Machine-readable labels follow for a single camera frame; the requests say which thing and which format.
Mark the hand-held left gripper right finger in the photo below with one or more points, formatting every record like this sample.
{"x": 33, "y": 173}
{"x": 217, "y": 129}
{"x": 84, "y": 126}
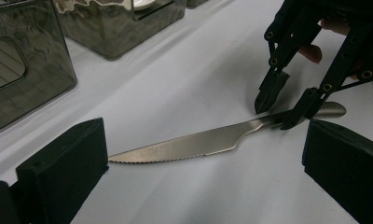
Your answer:
{"x": 346, "y": 168}

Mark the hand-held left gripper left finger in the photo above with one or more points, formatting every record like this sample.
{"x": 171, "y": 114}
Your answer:
{"x": 63, "y": 174}

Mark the silver metal knife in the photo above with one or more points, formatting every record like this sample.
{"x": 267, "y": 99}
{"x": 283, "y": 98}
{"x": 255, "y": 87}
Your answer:
{"x": 206, "y": 143}

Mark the smoky transparent plastic bin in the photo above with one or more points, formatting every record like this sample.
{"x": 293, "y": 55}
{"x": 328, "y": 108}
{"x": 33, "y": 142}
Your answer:
{"x": 113, "y": 34}
{"x": 35, "y": 77}

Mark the white ceramic spoon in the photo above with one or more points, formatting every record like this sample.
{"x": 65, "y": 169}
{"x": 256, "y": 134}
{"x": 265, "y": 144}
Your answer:
{"x": 144, "y": 3}

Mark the white tablecloth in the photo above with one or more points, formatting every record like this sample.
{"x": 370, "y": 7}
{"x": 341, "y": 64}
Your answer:
{"x": 190, "y": 93}

